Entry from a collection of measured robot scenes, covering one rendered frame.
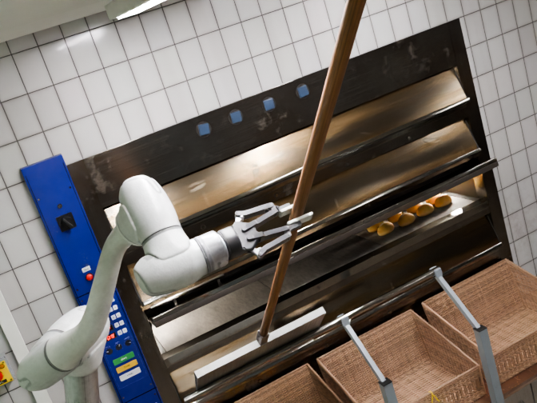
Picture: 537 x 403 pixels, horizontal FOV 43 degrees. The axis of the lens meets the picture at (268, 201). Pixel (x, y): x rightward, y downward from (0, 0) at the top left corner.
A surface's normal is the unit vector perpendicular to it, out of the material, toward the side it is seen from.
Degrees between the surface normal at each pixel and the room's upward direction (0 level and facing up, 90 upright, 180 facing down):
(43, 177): 90
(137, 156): 90
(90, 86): 90
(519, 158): 90
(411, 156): 70
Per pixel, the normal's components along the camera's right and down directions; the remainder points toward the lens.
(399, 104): 0.27, -0.18
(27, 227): 0.40, 0.15
